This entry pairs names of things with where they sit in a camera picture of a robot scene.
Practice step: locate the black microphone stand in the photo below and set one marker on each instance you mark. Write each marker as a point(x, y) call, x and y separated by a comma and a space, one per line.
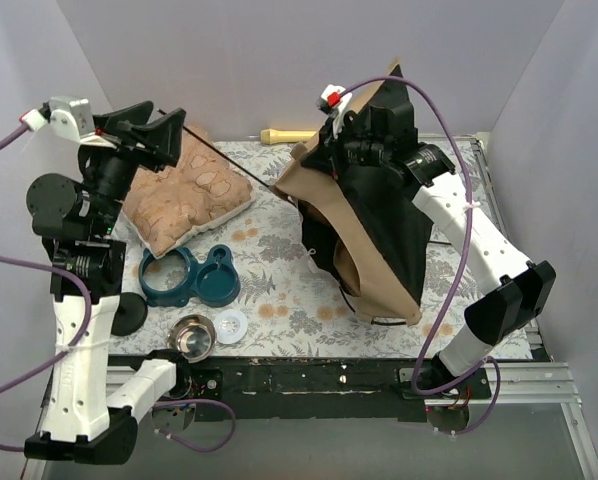
point(130, 316)

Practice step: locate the stainless steel bowl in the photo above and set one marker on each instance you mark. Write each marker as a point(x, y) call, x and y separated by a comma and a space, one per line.
point(194, 336)

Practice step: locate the clear plastic lid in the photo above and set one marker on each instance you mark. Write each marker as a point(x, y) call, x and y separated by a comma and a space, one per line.
point(230, 326)

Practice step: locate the aluminium frame rail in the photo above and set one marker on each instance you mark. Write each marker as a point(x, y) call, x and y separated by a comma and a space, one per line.
point(356, 419)

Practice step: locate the peach patterned pillow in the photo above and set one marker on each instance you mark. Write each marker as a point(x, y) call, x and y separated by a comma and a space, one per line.
point(166, 214)

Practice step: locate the teal double pet feeder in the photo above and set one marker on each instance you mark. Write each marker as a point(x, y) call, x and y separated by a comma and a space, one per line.
point(214, 282)

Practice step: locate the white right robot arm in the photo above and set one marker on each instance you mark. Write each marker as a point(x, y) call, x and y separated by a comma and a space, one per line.
point(515, 289)

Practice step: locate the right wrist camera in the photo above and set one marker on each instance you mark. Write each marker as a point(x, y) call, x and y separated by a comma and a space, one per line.
point(333, 101)

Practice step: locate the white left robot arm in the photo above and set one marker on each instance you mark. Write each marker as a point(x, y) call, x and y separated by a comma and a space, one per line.
point(85, 423)

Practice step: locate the floral table mat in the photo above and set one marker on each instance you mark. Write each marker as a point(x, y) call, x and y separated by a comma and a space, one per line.
point(293, 309)

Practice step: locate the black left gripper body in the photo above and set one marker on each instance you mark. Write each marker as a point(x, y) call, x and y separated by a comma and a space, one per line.
point(130, 142)

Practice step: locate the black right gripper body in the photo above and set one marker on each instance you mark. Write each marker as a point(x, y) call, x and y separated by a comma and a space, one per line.
point(367, 148)

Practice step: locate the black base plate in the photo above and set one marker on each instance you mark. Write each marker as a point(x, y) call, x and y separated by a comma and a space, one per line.
point(304, 388)

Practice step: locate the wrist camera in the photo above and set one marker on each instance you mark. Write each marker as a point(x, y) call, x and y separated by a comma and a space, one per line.
point(333, 101)
point(70, 118)

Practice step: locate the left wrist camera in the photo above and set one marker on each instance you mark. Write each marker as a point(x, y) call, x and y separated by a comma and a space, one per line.
point(70, 118)

